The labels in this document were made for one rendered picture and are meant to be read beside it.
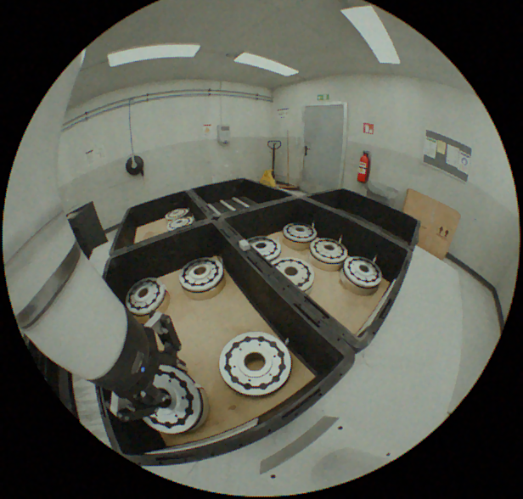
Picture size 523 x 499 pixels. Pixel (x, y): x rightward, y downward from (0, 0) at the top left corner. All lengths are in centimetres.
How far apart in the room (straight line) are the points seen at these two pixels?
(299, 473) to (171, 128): 380
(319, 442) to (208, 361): 24
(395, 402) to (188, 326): 51
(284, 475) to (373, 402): 25
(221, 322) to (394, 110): 330
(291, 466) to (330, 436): 8
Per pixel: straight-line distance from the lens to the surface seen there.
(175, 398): 24
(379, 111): 329
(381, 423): 50
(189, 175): 362
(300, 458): 34
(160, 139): 352
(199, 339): 31
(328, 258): 40
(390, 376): 51
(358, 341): 21
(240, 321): 31
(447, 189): 315
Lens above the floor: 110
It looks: 33 degrees down
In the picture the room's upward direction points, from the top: 1 degrees counter-clockwise
